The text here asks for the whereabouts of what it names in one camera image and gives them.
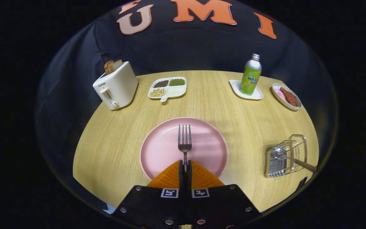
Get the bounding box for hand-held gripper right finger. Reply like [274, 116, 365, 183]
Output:
[188, 160, 261, 228]

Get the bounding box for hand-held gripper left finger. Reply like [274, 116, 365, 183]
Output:
[112, 160, 183, 227]

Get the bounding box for metal fork with wooden handle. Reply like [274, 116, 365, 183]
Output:
[178, 124, 192, 172]

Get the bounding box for metal spoon with wooden handle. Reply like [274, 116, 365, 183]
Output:
[271, 147, 318, 173]

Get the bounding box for pink round plate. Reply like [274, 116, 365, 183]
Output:
[139, 117, 229, 181]

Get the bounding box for metal cutlery basket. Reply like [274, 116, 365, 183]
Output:
[264, 134, 308, 178]

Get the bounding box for white divided tray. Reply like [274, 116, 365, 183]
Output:
[147, 76, 187, 102]

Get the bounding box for white square coaster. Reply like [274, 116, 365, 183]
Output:
[229, 79, 263, 101]

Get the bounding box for white toaster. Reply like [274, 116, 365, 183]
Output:
[92, 61, 139, 111]

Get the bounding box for green soda bottle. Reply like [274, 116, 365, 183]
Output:
[239, 53, 262, 95]

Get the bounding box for white round food plate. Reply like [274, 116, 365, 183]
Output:
[271, 83, 302, 111]

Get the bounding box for red meat piece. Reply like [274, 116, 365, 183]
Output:
[280, 87, 300, 108]

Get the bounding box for black backdrop cloth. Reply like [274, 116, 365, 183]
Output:
[35, 0, 337, 204]

